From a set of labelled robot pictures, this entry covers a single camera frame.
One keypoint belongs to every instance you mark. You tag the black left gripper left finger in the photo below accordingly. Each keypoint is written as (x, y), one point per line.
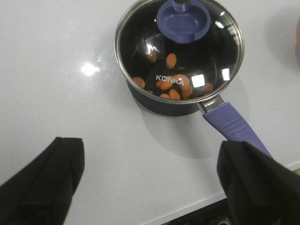
(41, 193)

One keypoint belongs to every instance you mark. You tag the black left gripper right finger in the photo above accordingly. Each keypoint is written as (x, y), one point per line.
(259, 190)

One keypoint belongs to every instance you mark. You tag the orange ham slices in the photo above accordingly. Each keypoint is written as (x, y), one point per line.
(178, 77)

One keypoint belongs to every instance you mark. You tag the glass lid purple knob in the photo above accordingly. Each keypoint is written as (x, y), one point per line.
(180, 49)

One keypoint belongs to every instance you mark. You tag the pink plastic bowl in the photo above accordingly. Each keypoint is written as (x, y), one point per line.
(298, 32)

